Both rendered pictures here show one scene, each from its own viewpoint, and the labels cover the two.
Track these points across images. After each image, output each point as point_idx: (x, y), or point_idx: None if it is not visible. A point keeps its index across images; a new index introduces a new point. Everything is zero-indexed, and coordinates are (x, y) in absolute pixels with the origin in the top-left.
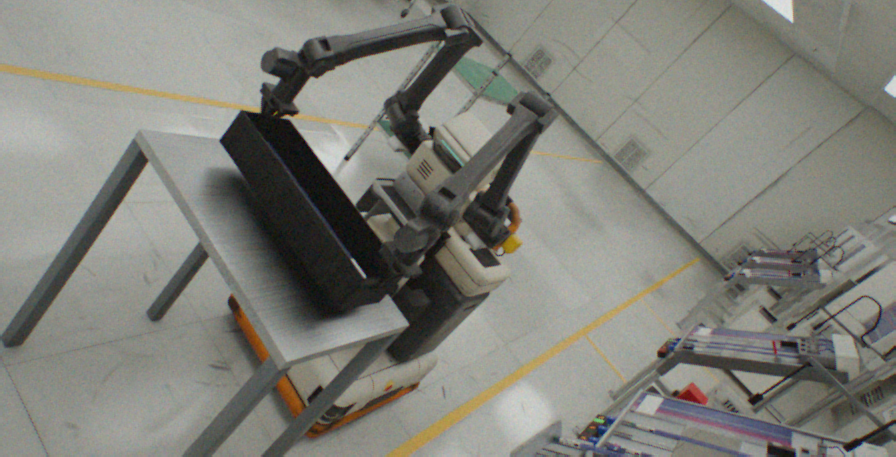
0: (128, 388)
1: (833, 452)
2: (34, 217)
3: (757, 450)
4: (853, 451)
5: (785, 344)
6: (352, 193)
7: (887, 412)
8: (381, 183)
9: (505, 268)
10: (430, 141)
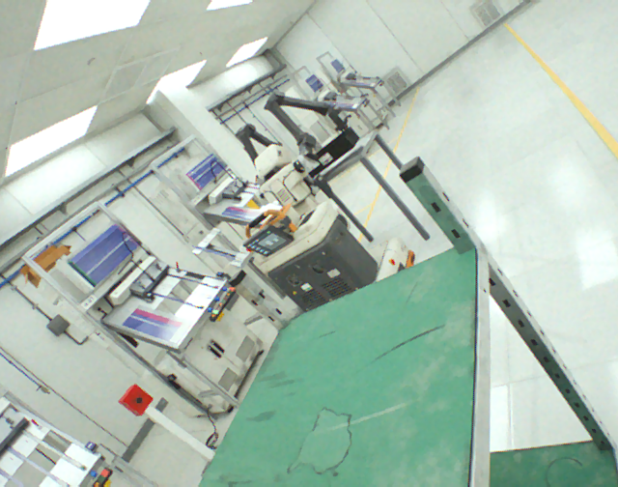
0: (405, 236)
1: (119, 312)
2: (486, 195)
3: (154, 303)
4: (122, 295)
5: None
6: (524, 444)
7: (86, 306)
8: (316, 176)
9: (257, 254)
10: (294, 160)
